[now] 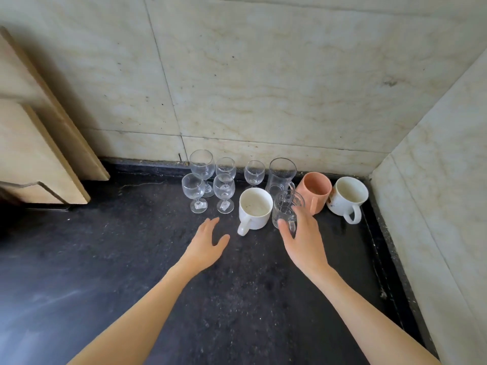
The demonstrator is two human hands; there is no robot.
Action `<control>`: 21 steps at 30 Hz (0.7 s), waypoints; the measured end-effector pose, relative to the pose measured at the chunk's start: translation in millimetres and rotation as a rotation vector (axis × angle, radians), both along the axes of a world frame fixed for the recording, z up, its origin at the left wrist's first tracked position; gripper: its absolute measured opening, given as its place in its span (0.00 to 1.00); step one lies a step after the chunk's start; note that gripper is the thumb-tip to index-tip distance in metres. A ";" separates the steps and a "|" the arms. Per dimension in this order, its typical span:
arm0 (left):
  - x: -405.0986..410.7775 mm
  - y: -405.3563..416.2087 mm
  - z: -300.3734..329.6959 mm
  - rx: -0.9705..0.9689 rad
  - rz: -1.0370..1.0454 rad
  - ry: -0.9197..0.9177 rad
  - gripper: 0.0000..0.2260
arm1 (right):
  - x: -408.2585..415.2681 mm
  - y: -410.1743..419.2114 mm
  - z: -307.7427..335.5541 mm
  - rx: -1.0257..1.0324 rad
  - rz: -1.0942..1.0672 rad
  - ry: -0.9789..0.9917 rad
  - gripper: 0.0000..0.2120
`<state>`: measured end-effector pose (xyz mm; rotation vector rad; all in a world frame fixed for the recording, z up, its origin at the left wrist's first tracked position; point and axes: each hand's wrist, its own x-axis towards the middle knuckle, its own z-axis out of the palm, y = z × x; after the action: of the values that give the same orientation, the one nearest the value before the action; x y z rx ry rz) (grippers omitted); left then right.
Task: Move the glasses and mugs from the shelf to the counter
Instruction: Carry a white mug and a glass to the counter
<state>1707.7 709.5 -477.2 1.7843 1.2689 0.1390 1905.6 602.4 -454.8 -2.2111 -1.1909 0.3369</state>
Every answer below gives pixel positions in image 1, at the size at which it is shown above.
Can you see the black stone countertop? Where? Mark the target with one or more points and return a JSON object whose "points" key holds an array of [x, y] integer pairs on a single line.
{"points": [[114, 262]]}

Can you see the clear glass mug cup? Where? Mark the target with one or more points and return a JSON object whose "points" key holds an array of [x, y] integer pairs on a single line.
{"points": [[283, 212]]}

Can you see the person's left forearm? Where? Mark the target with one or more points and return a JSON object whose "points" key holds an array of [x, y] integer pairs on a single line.
{"points": [[133, 326]]}

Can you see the pink ceramic mug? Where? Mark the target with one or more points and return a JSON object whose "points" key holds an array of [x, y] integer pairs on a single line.
{"points": [[314, 188]]}

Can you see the plain white mug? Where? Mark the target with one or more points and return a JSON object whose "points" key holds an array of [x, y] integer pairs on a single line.
{"points": [[253, 209]]}

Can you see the wine glass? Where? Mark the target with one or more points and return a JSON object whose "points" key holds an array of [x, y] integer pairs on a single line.
{"points": [[202, 167], [193, 190], [226, 167], [223, 188], [254, 172]]}

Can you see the person's right forearm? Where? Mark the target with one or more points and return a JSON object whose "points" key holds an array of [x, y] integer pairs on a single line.
{"points": [[373, 323]]}

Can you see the small wooden cutting board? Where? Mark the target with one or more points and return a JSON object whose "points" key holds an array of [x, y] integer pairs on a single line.
{"points": [[30, 155]]}

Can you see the white printed ceramic mug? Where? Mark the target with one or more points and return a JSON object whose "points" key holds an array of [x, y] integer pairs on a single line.
{"points": [[346, 197]]}

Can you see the large wooden cutting board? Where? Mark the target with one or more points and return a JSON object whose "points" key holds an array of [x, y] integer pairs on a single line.
{"points": [[68, 140]]}

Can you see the person's left hand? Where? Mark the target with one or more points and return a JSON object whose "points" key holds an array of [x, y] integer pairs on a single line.
{"points": [[205, 248]]}

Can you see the person's right hand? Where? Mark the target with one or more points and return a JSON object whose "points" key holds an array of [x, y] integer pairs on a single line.
{"points": [[308, 243]]}

